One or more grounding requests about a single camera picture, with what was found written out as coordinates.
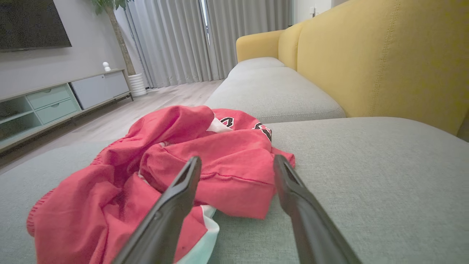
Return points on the small white figurine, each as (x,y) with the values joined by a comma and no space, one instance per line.
(106,66)

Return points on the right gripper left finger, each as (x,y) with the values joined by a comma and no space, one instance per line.
(166,220)

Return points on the white ribbed plant pot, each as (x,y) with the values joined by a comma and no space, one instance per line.
(137,85)

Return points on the indoor tree plant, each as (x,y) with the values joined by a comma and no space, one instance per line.
(121,40)

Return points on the large grey sofa seat cushion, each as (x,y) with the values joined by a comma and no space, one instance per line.
(384,190)

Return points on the wide yellow sofa backrest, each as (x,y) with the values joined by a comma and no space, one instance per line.
(384,62)

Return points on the black flat television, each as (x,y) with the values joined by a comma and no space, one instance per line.
(29,22)

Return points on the mint green cabinet drawer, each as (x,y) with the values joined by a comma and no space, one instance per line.
(56,111)
(49,96)

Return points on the grey pleated curtain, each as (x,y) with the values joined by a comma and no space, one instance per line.
(168,40)
(249,22)

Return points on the red shorts white trim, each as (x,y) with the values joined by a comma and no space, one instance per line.
(73,220)

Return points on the red basketball jersey white sleeves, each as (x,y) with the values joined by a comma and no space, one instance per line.
(234,161)

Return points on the grey cabinet door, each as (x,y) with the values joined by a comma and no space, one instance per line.
(116,83)
(88,91)

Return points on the narrow yellow sofa backrest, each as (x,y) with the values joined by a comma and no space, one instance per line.
(289,46)

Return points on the long low tv cabinet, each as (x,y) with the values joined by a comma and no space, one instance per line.
(14,117)

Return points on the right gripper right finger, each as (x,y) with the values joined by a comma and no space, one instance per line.
(311,227)

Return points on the yellow sofa armrest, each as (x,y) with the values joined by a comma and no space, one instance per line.
(256,46)

